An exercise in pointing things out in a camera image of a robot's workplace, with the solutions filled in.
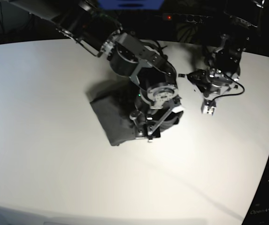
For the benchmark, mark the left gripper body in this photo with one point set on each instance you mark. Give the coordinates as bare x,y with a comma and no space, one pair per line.
214,82

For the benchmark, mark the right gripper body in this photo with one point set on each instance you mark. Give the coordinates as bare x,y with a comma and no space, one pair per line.
146,119

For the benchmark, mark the dark grey T-shirt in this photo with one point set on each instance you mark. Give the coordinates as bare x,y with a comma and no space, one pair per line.
124,116

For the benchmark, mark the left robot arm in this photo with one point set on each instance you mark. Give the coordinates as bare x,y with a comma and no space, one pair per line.
223,38

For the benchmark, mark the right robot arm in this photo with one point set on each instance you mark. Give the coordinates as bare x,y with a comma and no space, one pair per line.
149,102

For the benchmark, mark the black power strip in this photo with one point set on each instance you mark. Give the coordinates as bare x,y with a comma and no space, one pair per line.
186,18

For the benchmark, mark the blue box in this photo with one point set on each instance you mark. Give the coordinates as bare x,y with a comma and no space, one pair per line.
130,4

